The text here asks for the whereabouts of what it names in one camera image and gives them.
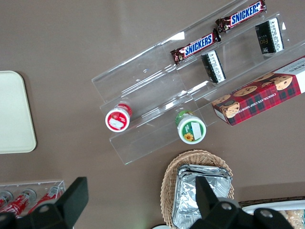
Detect white rectangular snack tray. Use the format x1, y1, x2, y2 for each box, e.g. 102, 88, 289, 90
242, 199, 305, 229

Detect clear acrylic bottle rack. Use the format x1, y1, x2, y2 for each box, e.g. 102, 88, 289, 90
0, 179, 66, 219

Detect small black white box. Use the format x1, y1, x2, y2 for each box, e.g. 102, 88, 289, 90
254, 17, 285, 55
201, 49, 226, 84

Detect clear acrylic tiered stand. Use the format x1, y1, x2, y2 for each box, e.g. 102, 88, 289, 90
91, 0, 305, 166

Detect clear bag puffed snacks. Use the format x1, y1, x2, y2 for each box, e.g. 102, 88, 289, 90
277, 208, 305, 229

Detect red lid white cup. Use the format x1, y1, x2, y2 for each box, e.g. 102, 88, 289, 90
104, 103, 133, 133

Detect beige rectangular tray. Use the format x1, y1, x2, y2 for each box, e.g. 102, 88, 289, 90
0, 70, 37, 155

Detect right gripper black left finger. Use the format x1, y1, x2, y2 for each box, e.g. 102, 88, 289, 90
14, 176, 90, 229

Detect aluminium foil tray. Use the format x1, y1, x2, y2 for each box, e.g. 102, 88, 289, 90
173, 170, 232, 229
176, 164, 234, 198

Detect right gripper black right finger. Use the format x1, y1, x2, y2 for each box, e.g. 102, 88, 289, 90
190, 176, 294, 229

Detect green lid white cup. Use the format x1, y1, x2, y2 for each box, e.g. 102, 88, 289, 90
175, 109, 207, 145

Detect red cola bottle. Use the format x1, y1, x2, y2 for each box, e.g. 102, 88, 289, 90
27, 187, 65, 215
0, 190, 14, 208
0, 189, 38, 218

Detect red tartan cookie box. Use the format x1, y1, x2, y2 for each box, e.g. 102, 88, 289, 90
211, 55, 305, 126

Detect Snickers chocolate bar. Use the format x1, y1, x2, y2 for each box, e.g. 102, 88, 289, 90
215, 0, 267, 33
170, 30, 221, 65

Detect light oval wicker basket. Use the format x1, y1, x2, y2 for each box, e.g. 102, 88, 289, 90
160, 149, 235, 229

